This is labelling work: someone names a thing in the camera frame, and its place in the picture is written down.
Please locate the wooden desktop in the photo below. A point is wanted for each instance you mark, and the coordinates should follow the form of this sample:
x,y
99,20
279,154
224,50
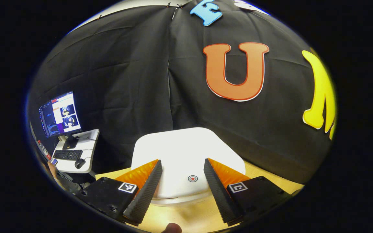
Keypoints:
x,y
193,216

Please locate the white side table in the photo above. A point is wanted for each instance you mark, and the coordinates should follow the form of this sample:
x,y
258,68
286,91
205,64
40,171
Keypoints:
x,y
89,152

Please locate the computer monitor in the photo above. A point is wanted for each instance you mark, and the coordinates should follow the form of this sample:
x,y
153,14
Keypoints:
x,y
60,115

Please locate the black computer mouse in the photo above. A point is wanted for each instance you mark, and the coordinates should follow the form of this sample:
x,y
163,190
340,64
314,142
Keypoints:
x,y
80,163

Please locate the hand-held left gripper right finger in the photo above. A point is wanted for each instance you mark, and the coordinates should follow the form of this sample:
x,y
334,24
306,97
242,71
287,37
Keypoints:
x,y
218,194

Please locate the black keyboard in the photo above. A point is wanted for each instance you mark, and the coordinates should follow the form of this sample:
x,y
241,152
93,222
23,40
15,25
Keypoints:
x,y
68,154

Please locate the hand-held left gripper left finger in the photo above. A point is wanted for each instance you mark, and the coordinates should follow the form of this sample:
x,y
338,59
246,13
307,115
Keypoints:
x,y
147,194

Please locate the black backdrop cloth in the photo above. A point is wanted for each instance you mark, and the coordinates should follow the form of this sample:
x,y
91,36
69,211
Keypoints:
x,y
125,64

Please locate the white desktop garbage bin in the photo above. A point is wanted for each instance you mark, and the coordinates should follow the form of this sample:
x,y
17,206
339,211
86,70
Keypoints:
x,y
183,152

